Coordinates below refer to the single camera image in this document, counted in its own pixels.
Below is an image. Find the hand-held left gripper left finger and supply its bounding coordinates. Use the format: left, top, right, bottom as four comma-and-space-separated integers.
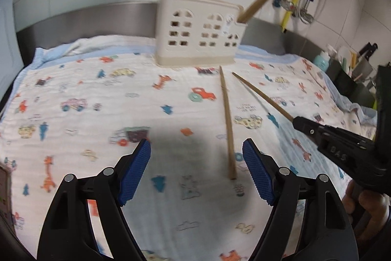
36, 139, 152, 261

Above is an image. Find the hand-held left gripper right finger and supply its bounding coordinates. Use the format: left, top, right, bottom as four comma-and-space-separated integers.
242, 139, 358, 261

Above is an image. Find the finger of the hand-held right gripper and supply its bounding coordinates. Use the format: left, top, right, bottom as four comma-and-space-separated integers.
292, 115, 325, 147

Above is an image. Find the cream plastic chopstick holder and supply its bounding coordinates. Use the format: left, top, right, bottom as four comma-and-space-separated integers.
154, 0, 245, 67

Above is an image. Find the person's right hand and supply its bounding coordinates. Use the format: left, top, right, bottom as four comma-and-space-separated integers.
341, 180, 391, 250

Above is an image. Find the green cutting board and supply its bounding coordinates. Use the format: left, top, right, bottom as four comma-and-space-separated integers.
371, 65, 391, 139

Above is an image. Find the teal pump bottle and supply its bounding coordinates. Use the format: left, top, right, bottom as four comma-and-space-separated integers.
312, 45, 337, 72

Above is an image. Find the cartoon printed white blanket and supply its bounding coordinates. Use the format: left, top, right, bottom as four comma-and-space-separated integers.
0, 36, 378, 261

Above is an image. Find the white spatula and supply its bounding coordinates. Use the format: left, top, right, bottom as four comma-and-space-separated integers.
337, 45, 350, 66

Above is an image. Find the metal angle valve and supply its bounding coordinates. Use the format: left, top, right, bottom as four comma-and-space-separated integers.
273, 0, 298, 13
298, 9, 315, 25

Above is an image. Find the white board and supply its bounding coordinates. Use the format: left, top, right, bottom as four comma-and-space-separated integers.
0, 0, 25, 109

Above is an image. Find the black handled cleaver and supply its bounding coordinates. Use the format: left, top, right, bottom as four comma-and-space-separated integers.
351, 42, 378, 81

